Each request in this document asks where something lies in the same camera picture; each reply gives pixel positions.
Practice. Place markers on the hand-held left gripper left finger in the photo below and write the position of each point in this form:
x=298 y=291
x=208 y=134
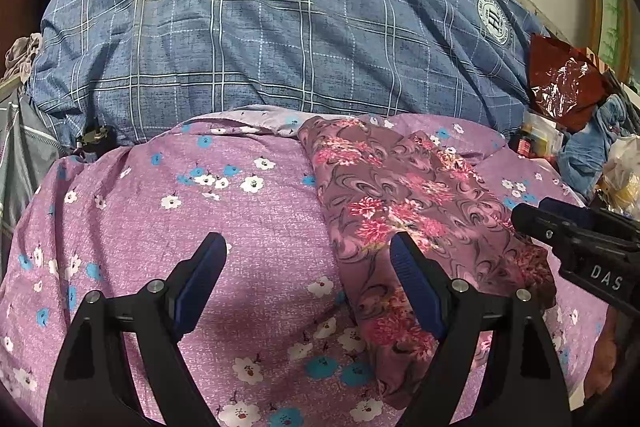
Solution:
x=200 y=277

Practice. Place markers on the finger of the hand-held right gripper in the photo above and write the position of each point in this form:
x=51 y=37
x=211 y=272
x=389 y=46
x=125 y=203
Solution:
x=537 y=222

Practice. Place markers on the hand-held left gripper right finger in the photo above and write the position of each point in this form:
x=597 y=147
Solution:
x=415 y=279

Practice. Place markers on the maroon floral shirt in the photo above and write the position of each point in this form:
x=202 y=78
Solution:
x=415 y=207

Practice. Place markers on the purple floral bed sheet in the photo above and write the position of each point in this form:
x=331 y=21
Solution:
x=165 y=217

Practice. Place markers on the dark bottle with red label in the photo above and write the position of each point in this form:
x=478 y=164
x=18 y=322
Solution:
x=526 y=142

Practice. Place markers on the pale yellow plastic bag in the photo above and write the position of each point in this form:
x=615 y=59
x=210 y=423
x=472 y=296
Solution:
x=625 y=172

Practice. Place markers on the clear plastic packet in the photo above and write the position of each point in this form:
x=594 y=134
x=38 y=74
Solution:
x=547 y=132

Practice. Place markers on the blue crumpled cloth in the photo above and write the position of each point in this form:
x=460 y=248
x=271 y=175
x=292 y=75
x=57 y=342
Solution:
x=595 y=142

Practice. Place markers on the red plastic bag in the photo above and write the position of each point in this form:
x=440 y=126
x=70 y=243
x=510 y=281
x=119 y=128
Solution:
x=565 y=82

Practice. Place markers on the black power plug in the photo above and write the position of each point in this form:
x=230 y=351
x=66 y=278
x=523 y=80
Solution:
x=96 y=142

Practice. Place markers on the gold framed picture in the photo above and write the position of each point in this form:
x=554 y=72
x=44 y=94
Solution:
x=612 y=17

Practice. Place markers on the blue plaid quilt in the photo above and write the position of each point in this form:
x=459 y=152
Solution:
x=250 y=47

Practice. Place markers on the crumpled lilac cloth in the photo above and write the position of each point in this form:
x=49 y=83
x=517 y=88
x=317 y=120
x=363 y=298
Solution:
x=22 y=54

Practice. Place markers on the brown headboard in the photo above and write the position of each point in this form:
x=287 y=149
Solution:
x=12 y=12

